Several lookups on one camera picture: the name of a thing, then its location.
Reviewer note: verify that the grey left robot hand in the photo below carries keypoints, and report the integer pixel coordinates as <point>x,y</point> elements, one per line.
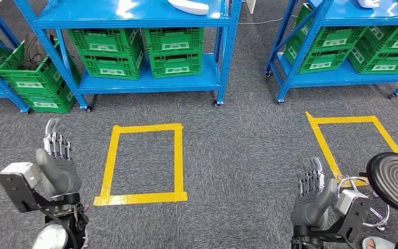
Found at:
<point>61,175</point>

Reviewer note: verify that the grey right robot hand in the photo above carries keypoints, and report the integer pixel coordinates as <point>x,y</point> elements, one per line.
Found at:
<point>309,209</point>

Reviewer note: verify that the white plastic panel part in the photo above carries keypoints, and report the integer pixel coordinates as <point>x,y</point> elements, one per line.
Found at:
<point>188,6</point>

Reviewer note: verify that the yellow floor tape square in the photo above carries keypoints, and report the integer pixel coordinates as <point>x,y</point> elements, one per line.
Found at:
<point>140,198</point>
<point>322,144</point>

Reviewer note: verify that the white desk panel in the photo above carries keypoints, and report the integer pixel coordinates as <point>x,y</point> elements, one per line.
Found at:
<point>250,6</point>

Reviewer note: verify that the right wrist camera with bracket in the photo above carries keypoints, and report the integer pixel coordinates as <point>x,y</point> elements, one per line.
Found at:
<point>353,209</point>

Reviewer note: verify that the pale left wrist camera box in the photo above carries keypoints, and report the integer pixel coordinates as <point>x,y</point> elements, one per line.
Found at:
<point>17,185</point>

